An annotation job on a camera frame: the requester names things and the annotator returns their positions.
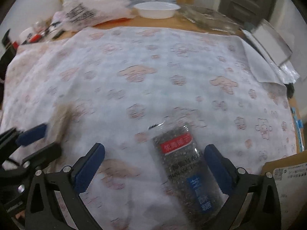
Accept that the glass ashtray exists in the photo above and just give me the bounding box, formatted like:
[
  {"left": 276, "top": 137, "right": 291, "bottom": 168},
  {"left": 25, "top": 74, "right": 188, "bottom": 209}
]
[{"left": 179, "top": 5, "right": 240, "bottom": 34}]

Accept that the white plastic bowl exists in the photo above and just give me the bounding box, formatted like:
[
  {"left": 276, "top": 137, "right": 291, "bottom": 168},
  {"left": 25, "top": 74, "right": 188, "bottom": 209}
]
[{"left": 133, "top": 2, "right": 181, "bottom": 19}]

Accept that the white printed plastic bag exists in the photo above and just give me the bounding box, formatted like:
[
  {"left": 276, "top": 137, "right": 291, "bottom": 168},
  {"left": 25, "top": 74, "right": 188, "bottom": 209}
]
[{"left": 62, "top": 0, "right": 134, "bottom": 32}]

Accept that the black sesame candy packet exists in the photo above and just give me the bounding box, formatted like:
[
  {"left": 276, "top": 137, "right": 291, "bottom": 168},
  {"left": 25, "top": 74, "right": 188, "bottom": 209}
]
[{"left": 148, "top": 122, "right": 223, "bottom": 229}]

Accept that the silver foil bag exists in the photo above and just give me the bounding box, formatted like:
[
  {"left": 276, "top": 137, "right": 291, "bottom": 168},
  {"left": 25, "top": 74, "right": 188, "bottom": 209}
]
[{"left": 242, "top": 19, "right": 300, "bottom": 84}]

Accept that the brown sesame snack packet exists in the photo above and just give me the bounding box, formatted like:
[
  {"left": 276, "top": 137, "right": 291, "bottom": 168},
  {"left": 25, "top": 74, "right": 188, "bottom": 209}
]
[{"left": 46, "top": 102, "right": 73, "bottom": 144}]

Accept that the dark brown door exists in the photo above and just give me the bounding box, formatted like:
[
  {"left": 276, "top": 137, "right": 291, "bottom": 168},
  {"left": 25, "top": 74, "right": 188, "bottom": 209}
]
[{"left": 218, "top": 0, "right": 276, "bottom": 25}]

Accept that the open cardboard box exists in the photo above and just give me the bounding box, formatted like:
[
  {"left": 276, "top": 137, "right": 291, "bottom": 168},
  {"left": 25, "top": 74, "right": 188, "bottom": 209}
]
[{"left": 262, "top": 151, "right": 306, "bottom": 229}]

